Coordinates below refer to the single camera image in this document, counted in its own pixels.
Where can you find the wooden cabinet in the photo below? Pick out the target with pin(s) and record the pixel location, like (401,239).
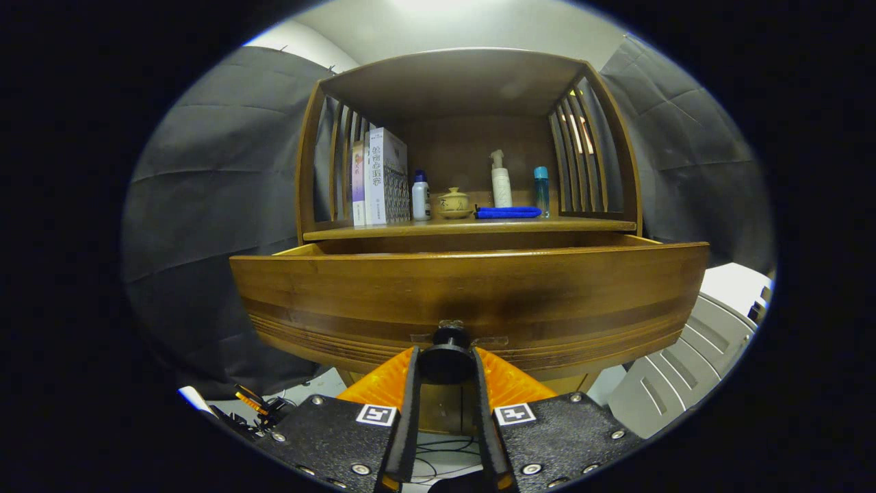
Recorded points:
(452,82)

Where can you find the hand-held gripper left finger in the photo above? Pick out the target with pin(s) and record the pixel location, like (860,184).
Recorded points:
(407,424)

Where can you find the wooden drawer with black knob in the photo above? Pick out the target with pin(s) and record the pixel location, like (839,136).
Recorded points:
(479,287)

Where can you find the blue folded cloth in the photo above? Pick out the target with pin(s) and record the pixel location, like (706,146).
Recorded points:
(506,213)

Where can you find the wooden countertop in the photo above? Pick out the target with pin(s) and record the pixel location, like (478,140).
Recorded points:
(445,226)

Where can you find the orange black tool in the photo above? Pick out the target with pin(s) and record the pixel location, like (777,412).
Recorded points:
(256,404)

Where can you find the white book with patterned cover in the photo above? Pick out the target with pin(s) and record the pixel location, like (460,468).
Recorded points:
(387,178)

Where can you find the white metal filing cabinet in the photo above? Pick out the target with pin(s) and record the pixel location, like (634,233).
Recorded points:
(684,356)

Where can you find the white pump bottle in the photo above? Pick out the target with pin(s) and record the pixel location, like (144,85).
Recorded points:
(501,188)

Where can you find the white bottle with blue cap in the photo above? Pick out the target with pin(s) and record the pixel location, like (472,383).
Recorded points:
(421,202)

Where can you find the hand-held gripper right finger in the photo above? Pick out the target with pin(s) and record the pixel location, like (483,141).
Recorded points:
(487,424)

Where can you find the beige lidded teacup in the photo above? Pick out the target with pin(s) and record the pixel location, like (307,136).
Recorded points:
(454,203)

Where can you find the clear blue bottle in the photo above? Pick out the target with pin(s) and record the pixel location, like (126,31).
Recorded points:
(542,195)

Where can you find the purple book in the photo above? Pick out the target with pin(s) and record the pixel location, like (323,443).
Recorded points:
(358,185)

